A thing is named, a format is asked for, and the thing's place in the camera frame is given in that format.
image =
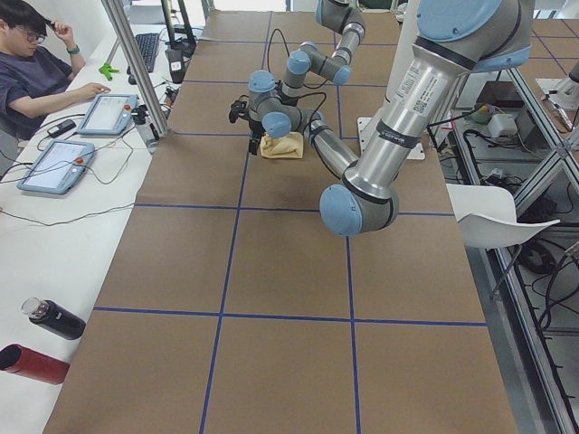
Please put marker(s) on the black keyboard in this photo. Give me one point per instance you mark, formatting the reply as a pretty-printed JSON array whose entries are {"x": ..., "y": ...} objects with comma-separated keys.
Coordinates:
[{"x": 148, "y": 44}]

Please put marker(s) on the black smartphone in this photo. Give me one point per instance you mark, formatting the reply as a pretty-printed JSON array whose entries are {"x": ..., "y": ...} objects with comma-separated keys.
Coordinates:
[{"x": 61, "y": 128}]

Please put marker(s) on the cream long-sleeve graphic shirt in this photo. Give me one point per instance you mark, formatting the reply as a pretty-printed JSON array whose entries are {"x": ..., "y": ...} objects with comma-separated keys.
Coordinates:
[{"x": 288, "y": 147}]

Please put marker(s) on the brown paper table cover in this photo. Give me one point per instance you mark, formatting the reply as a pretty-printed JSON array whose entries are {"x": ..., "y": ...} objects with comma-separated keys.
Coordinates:
[{"x": 229, "y": 307}]

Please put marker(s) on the white curved plastic sheet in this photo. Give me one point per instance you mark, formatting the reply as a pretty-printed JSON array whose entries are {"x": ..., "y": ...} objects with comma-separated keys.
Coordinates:
[{"x": 487, "y": 217}]

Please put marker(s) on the black water bottle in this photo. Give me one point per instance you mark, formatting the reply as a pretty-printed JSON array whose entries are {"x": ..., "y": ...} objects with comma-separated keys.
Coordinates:
[{"x": 52, "y": 317}]

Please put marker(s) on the blue teach pendant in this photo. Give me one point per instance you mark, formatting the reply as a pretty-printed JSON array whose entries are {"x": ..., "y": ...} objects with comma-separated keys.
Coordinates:
[
  {"x": 58, "y": 168},
  {"x": 108, "y": 115}
]

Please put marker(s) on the black monitor stand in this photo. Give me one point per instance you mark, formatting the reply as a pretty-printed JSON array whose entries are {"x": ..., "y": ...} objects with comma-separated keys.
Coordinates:
[{"x": 180, "y": 36}]

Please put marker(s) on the red cylindrical bottle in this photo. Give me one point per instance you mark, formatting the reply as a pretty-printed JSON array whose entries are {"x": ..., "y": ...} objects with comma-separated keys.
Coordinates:
[{"x": 23, "y": 361}]

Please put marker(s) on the near blue teach pendant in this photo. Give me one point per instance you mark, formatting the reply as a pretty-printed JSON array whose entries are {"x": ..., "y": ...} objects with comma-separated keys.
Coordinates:
[{"x": 58, "y": 168}]

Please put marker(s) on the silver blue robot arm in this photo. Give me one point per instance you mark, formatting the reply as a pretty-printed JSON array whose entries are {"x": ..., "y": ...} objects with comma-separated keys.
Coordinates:
[
  {"x": 454, "y": 38},
  {"x": 325, "y": 54}
]

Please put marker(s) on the green plastic tool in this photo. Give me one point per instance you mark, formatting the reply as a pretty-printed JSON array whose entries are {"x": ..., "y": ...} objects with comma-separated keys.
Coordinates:
[{"x": 108, "y": 71}]

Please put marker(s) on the aluminium frame post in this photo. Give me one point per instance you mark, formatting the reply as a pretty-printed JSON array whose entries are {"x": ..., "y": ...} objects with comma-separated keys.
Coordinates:
[{"x": 115, "y": 12}]

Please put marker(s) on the far blue teach pendant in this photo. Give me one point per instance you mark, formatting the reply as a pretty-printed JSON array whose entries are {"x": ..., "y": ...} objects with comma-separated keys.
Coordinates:
[{"x": 108, "y": 115}]

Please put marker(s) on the seated person in navy shirt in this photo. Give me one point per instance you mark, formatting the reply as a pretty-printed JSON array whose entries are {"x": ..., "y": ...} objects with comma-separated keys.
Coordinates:
[{"x": 34, "y": 82}]

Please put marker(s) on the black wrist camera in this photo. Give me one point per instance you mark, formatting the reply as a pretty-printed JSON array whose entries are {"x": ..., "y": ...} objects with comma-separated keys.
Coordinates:
[{"x": 238, "y": 110}]

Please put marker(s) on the clear bottle with black cap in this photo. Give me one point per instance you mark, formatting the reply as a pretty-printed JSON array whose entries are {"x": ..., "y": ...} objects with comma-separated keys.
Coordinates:
[{"x": 145, "y": 128}]

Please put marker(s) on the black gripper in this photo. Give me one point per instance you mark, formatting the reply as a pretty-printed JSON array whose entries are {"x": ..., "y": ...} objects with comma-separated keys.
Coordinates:
[{"x": 255, "y": 135}]

